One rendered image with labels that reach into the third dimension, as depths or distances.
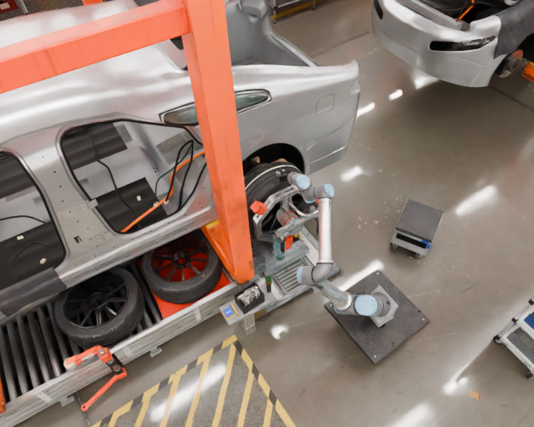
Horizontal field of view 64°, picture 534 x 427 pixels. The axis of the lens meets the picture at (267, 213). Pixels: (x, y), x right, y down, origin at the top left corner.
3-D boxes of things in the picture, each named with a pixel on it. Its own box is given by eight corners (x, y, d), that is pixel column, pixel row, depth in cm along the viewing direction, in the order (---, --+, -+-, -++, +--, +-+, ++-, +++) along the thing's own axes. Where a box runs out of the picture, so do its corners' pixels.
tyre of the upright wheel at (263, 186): (243, 163, 320) (222, 227, 359) (259, 182, 307) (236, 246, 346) (309, 157, 358) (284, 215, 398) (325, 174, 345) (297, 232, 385)
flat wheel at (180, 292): (188, 229, 410) (184, 213, 392) (237, 268, 381) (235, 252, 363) (133, 274, 380) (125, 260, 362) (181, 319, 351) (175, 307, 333)
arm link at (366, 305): (383, 315, 322) (374, 316, 309) (363, 314, 333) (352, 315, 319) (382, 294, 325) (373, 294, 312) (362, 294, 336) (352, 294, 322)
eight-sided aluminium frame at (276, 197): (308, 219, 374) (311, 174, 332) (313, 224, 371) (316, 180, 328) (255, 246, 358) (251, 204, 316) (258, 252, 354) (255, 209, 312)
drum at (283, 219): (289, 213, 353) (289, 202, 342) (303, 230, 341) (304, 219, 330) (275, 220, 348) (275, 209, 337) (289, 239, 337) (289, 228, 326)
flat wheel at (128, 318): (101, 366, 329) (90, 355, 311) (48, 320, 355) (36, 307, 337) (161, 302, 362) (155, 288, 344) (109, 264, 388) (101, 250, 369)
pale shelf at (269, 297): (265, 284, 353) (265, 282, 350) (276, 299, 343) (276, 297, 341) (219, 309, 340) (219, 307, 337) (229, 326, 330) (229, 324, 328)
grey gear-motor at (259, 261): (247, 247, 418) (244, 225, 391) (269, 279, 394) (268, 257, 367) (230, 255, 412) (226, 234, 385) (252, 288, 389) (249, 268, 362)
